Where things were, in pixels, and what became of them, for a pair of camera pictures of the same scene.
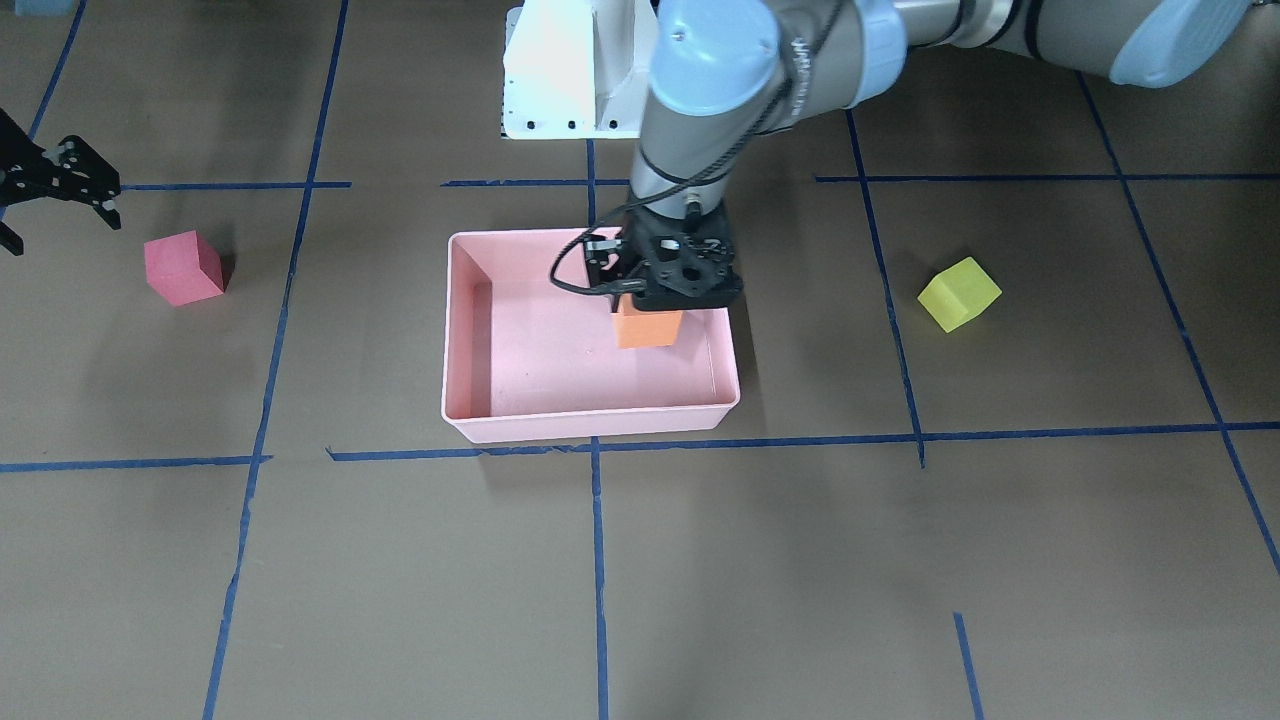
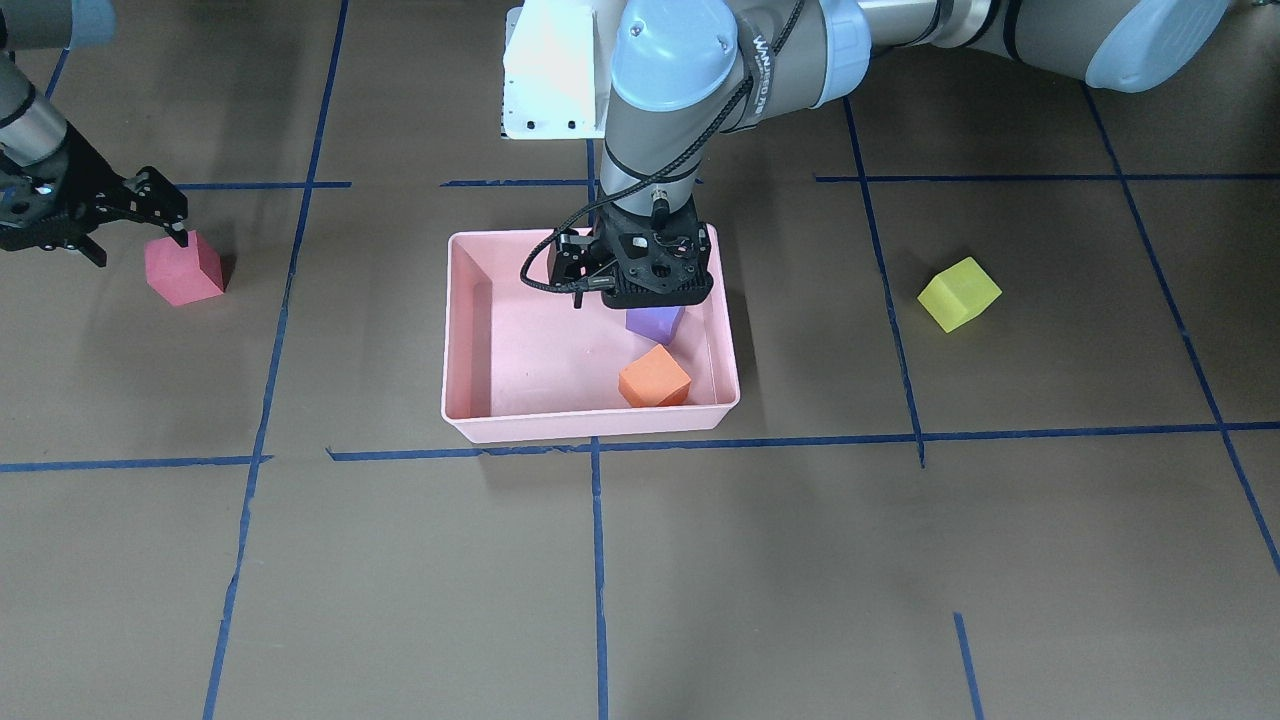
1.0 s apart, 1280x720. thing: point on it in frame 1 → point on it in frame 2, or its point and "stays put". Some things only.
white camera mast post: (576, 69) stays put
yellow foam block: (959, 293) stays put
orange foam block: (645, 328) → (655, 379)
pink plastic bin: (525, 361) stays put
